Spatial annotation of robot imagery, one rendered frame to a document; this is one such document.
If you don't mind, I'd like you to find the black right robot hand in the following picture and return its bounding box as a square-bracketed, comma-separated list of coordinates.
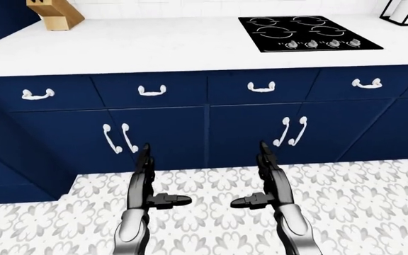
[229, 140, 295, 210]

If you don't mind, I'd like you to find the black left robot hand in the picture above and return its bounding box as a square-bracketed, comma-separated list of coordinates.
[127, 142, 193, 211]

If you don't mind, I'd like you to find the navy blue cabinet door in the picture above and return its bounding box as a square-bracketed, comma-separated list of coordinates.
[107, 105, 209, 171]
[208, 102, 302, 169]
[278, 98, 399, 166]
[337, 96, 408, 162]
[8, 108, 137, 198]

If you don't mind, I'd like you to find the navy blue corner cabinet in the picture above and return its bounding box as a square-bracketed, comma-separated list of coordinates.
[0, 155, 77, 206]

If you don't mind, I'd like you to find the black electric cooktop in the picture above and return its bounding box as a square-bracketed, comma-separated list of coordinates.
[237, 15, 385, 54]

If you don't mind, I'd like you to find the wooden knife block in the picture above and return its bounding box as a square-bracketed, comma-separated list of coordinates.
[25, 0, 86, 32]

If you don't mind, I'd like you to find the navy blue tall cabinet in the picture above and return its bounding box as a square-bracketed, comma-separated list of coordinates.
[0, 0, 44, 51]

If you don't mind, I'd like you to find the white paper towel roll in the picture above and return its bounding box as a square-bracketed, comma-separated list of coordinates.
[390, 0, 408, 23]

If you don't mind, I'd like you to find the white cabinet door handle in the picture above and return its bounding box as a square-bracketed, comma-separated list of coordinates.
[288, 115, 309, 147]
[272, 116, 291, 148]
[120, 123, 140, 154]
[101, 123, 123, 155]

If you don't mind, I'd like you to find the white drawer handle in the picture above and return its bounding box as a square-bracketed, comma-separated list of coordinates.
[246, 81, 277, 94]
[351, 77, 383, 89]
[137, 84, 168, 97]
[21, 88, 56, 101]

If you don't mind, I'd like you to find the black wire paper towel holder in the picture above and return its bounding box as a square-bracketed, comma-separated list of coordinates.
[378, 0, 408, 28]

